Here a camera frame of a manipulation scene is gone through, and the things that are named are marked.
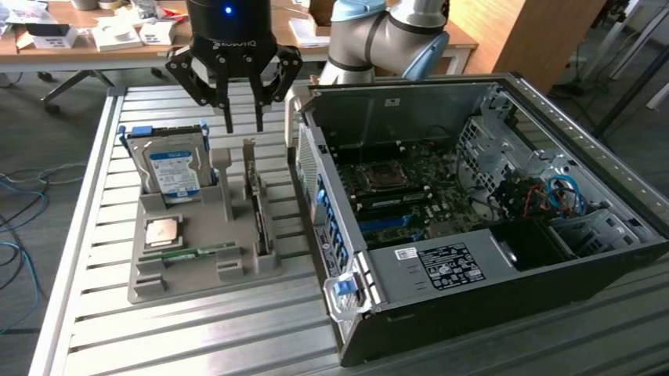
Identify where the green motherboard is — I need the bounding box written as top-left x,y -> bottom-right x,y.
333,143 -> 492,250

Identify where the white box with black lid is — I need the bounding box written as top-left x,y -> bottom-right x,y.
24,22 -> 78,50

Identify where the wooden desk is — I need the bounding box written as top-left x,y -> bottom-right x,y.
0,0 -> 479,114

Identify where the white paper stack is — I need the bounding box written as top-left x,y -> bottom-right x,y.
287,17 -> 332,49

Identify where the grey parts rack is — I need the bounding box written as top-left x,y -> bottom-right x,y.
127,147 -> 285,305

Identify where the blue case latch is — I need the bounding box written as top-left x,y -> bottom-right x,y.
332,275 -> 363,298

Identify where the wooden cabinet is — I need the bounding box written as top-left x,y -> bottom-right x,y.
448,0 -> 610,95

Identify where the black wire bundle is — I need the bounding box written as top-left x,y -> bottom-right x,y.
488,176 -> 546,219

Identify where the hard disk with blue carrier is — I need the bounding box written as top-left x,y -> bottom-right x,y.
117,120 -> 219,205

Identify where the small white labelled box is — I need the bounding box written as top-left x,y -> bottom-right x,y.
137,20 -> 177,46

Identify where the red orange wire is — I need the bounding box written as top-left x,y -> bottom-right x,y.
526,185 -> 551,218

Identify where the grey power supply unit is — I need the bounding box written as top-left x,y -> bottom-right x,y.
363,229 -> 519,303

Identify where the blue data wire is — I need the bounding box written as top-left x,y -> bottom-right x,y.
544,175 -> 589,219

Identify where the blue floor cable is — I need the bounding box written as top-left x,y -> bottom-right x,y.
0,172 -> 49,334

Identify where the black open PC case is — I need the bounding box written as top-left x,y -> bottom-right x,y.
284,71 -> 669,368

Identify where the blue expansion slot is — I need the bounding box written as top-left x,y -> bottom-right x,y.
359,216 -> 412,233

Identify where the metal disk bay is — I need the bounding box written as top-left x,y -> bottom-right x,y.
547,208 -> 645,256

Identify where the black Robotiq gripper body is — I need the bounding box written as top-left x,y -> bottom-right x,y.
185,0 -> 279,78

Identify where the black fan shroud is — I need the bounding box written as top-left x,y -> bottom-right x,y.
488,218 -> 579,273

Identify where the green RAM stick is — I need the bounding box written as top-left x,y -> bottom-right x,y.
137,242 -> 237,263

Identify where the brown cardboard box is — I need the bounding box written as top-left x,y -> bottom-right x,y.
307,0 -> 336,27

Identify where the grey floor cable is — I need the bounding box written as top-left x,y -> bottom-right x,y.
0,161 -> 88,186

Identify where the grey chipset heatsink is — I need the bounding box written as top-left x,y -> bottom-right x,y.
430,223 -> 464,239

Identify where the silver CPU chip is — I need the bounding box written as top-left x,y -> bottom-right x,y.
143,218 -> 185,248

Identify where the white box with tape roll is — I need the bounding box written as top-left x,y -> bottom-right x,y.
90,23 -> 144,52

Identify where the Nvidia graphics card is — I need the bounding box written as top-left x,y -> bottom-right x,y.
240,137 -> 275,256

